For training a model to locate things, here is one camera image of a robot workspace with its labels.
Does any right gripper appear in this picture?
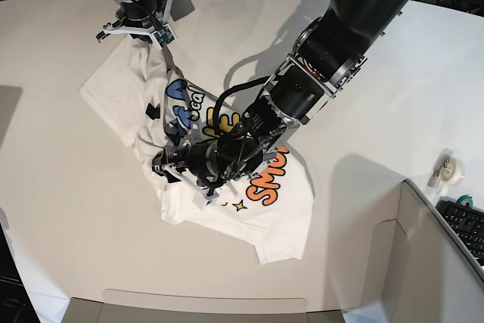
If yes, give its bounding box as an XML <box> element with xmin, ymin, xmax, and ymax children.
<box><xmin>96</xmin><ymin>0</ymin><xmax>187</xmax><ymax>49</ymax></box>

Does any clear tape roll dispenser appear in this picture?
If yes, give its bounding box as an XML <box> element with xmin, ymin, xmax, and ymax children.
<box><xmin>427</xmin><ymin>148</ymin><xmax>465</xmax><ymax>196</ymax></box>

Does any grey cardboard box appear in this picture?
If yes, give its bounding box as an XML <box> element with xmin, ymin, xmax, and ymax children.
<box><xmin>64</xmin><ymin>180</ymin><xmax>483</xmax><ymax>322</ymax></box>

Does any white printed t-shirt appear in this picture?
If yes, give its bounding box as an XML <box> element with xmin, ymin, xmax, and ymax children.
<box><xmin>80</xmin><ymin>36</ymin><xmax>314</xmax><ymax>264</ymax></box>

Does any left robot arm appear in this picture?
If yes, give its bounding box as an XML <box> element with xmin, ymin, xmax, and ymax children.
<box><xmin>152</xmin><ymin>0</ymin><xmax>409</xmax><ymax>200</ymax></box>

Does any green tape roll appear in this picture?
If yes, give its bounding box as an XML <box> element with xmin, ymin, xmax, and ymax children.
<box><xmin>455</xmin><ymin>195</ymin><xmax>473</xmax><ymax>209</ymax></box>

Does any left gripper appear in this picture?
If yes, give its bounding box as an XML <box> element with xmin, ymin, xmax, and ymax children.
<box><xmin>152</xmin><ymin>137</ymin><xmax>264</xmax><ymax>208</ymax></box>

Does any black computer keyboard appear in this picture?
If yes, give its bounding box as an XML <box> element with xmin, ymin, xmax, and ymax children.
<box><xmin>436</xmin><ymin>198</ymin><xmax>484</xmax><ymax>266</ymax></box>

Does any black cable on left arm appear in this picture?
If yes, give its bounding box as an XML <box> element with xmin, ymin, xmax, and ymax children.
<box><xmin>196</xmin><ymin>75</ymin><xmax>273</xmax><ymax>188</ymax></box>

